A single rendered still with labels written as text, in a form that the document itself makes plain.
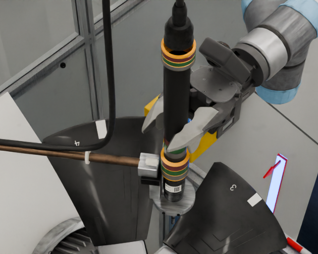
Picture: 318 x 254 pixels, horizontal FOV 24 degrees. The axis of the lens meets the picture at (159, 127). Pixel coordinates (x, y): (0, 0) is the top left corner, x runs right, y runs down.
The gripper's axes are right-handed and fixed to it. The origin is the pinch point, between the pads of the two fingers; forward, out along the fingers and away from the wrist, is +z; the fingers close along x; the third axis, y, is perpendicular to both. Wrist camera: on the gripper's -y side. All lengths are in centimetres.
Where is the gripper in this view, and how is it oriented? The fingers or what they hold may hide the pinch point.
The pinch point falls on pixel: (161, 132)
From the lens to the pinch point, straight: 102.0
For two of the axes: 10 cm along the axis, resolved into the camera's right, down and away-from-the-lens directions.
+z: -6.8, 5.9, -4.4
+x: -7.3, -5.5, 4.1
